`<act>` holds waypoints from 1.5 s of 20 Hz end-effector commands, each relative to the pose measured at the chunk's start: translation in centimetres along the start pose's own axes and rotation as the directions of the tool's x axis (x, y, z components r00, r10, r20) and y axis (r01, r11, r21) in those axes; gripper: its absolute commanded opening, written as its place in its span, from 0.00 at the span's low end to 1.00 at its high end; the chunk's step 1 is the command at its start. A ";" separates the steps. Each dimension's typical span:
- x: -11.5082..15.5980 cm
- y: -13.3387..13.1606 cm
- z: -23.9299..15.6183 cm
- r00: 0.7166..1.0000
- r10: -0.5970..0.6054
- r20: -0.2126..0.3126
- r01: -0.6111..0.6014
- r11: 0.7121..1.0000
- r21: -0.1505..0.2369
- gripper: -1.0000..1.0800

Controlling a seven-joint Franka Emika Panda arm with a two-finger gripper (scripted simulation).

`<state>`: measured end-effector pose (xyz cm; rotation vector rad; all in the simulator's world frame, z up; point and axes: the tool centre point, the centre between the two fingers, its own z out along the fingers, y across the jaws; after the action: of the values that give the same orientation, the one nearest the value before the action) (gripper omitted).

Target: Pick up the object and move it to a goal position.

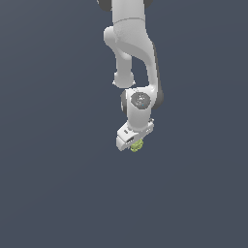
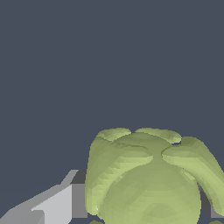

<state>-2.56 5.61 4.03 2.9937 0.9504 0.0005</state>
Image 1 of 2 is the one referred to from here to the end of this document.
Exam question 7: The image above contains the small yellow-green object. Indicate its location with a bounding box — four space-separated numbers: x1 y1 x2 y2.
130 139 144 153

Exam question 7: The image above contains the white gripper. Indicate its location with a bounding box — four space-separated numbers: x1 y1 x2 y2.
115 118 155 152

